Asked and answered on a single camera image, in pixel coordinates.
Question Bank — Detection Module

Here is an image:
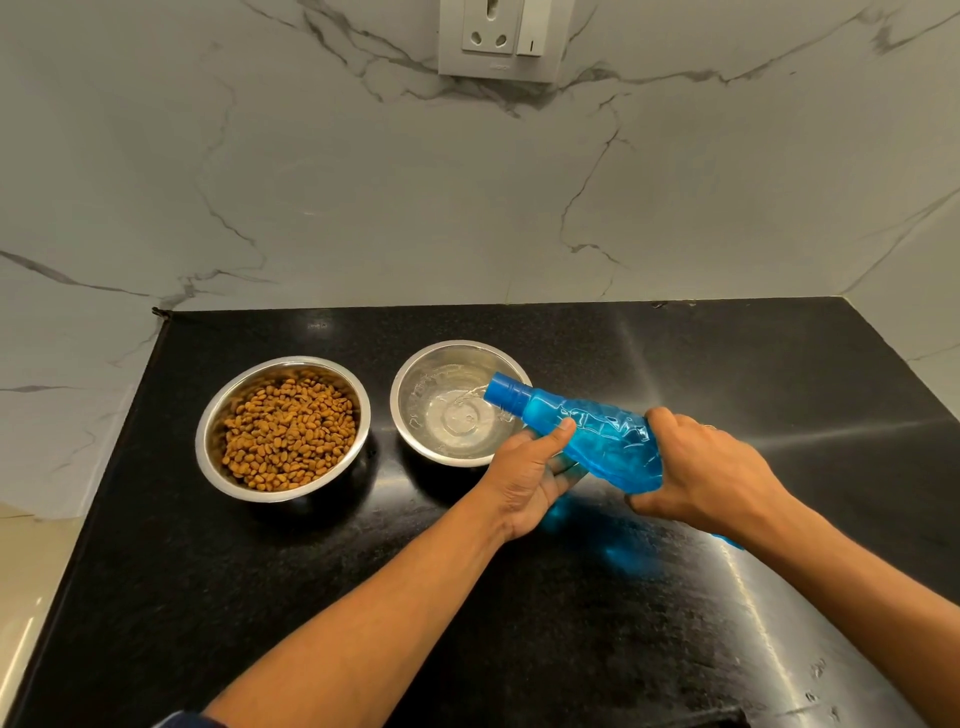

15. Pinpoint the person's left hand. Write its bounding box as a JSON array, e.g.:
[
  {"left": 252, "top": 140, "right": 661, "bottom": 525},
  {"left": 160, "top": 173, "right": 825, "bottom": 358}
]
[{"left": 476, "top": 416, "right": 589, "bottom": 543}]

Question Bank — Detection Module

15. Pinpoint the person's right hand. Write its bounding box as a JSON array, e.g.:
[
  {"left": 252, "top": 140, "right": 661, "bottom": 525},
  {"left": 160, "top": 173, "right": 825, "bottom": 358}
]
[{"left": 626, "top": 406, "right": 796, "bottom": 541}]

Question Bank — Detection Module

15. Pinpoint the blue plastic water bottle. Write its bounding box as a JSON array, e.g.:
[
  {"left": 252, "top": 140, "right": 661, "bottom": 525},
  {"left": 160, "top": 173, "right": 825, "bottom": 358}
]
[{"left": 483, "top": 371, "right": 744, "bottom": 550}]

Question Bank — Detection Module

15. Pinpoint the plain steel bowl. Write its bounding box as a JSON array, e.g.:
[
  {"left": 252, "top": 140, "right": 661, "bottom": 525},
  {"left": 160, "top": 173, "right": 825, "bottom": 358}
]
[{"left": 389, "top": 339, "right": 534, "bottom": 469}]

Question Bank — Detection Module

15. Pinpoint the steel bowl with yellow residue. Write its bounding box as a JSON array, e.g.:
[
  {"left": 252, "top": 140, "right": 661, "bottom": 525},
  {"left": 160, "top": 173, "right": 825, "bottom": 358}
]
[{"left": 194, "top": 355, "right": 373, "bottom": 505}]

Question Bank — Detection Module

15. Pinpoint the person's right forearm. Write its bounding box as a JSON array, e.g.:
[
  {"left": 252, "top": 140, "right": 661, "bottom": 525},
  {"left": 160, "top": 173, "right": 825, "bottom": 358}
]
[{"left": 738, "top": 494, "right": 960, "bottom": 728}]

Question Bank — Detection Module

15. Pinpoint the person's left forearm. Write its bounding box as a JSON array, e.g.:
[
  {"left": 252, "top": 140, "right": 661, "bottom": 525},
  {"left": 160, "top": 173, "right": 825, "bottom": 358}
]
[{"left": 202, "top": 487, "right": 511, "bottom": 728}]

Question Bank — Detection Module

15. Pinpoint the white wall socket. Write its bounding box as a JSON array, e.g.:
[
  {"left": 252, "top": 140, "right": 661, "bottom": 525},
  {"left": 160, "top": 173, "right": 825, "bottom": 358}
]
[{"left": 437, "top": 0, "right": 577, "bottom": 84}]

